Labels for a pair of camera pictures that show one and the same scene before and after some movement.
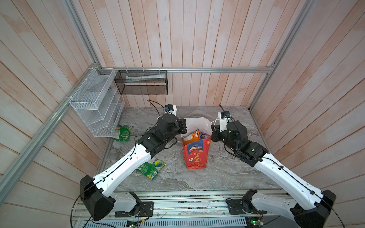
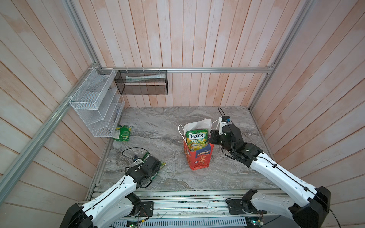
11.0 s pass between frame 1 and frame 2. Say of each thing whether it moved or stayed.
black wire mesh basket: stayed
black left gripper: moved
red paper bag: moved
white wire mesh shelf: stayed
